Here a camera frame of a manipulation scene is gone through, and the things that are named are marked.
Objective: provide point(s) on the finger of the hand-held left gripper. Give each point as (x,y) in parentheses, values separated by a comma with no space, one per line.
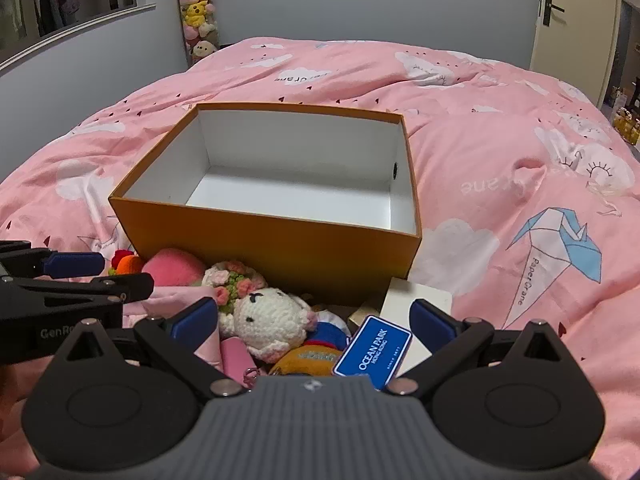
(130,287)
(75,264)

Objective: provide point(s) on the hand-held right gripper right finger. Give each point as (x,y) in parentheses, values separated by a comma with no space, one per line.
(431,322)

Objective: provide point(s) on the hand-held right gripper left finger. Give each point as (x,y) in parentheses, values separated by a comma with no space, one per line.
(192,321)

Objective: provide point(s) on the small orange red plush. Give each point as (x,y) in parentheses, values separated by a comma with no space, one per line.
(127,262)

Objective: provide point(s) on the white box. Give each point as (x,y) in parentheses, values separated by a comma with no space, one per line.
(415,292)

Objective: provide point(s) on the pink fluffy plush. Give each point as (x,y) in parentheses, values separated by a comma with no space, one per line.
(172,267)

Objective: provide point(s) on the pink leather wallet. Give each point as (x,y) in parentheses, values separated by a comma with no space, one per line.
(237,360)

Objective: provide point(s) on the white crochet bear with flowers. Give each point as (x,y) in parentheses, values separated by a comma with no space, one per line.
(265,317)

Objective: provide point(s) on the orange cardboard box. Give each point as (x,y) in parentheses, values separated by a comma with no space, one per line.
(260,255)

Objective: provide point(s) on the brown bear plush sailor outfit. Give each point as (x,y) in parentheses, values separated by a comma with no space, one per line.
(305,360)

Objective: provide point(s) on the pink printed blanket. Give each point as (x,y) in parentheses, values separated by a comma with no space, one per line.
(500,110)

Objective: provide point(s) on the stack of plush toys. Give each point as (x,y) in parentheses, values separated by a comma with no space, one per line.
(197,10)

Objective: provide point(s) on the row of bottles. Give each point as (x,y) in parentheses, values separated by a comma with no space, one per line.
(625,115)

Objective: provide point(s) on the cream door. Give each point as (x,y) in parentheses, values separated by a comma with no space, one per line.
(575,45)

